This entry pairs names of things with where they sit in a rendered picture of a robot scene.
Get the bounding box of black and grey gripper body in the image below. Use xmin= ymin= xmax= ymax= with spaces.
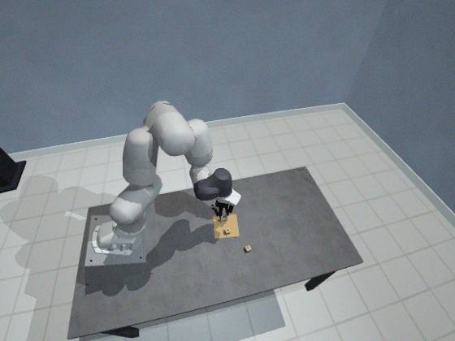
xmin=215 ymin=201 xmax=229 ymax=208

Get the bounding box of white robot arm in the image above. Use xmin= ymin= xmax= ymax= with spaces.
xmin=92 ymin=101 xmax=241 ymax=256

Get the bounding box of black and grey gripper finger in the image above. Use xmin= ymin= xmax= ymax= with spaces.
xmin=225 ymin=205 xmax=234 ymax=220
xmin=211 ymin=204 xmax=223 ymax=222

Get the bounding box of tan flat mat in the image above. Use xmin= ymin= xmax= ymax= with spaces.
xmin=213 ymin=214 xmax=240 ymax=239

